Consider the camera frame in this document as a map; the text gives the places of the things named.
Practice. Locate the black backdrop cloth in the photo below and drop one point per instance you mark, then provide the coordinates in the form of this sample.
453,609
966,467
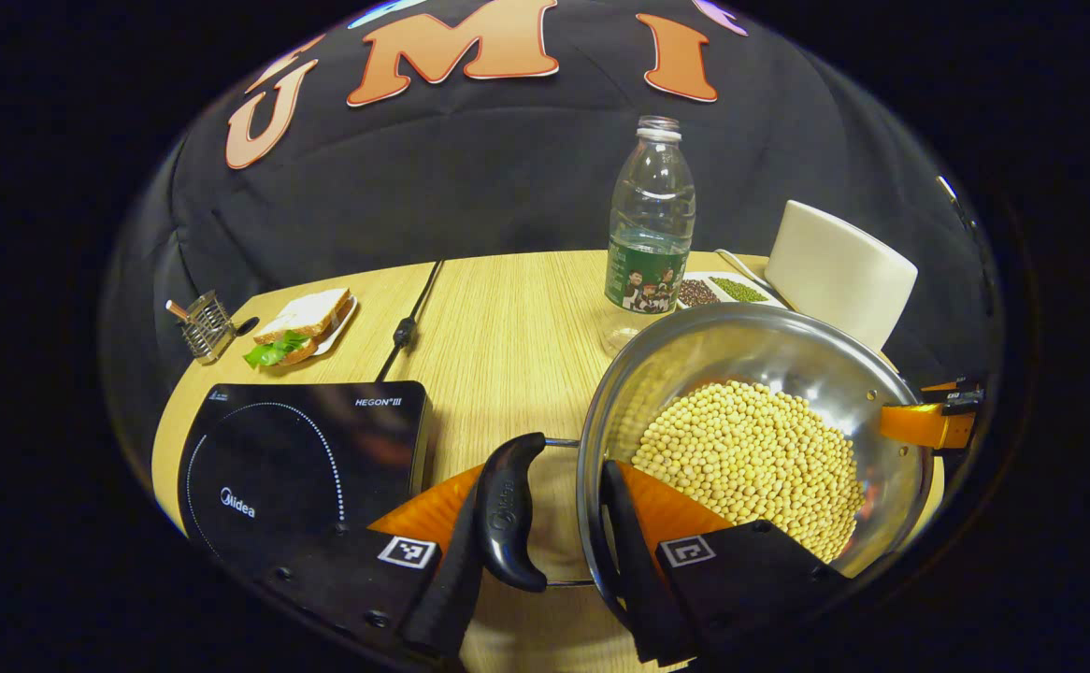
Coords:
470,168

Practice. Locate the white toaster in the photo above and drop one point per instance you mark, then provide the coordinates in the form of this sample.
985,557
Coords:
839,271

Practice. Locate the black induction cooktop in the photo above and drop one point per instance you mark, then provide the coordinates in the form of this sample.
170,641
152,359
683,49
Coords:
293,467

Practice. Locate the pile of yellow soybeans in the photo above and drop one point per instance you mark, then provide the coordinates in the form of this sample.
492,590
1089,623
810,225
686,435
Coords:
751,458

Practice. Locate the clear plastic water bottle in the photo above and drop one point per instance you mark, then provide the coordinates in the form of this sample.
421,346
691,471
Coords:
650,206

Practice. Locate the black table grommet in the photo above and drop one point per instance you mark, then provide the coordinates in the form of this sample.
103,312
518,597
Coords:
248,326

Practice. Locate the small white plate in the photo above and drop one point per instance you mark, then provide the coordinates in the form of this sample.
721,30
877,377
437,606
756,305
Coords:
341,327

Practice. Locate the white divided bean tray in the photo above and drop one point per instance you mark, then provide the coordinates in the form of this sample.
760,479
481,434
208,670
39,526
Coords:
718,279

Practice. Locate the sandwich with lettuce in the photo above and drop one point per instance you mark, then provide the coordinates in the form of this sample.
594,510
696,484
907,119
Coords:
307,318

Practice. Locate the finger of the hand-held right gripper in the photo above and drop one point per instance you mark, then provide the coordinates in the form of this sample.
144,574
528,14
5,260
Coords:
924,425

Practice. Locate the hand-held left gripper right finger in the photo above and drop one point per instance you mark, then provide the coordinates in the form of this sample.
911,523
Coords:
643,579

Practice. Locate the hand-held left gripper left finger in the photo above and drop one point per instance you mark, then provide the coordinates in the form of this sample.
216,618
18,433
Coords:
447,608

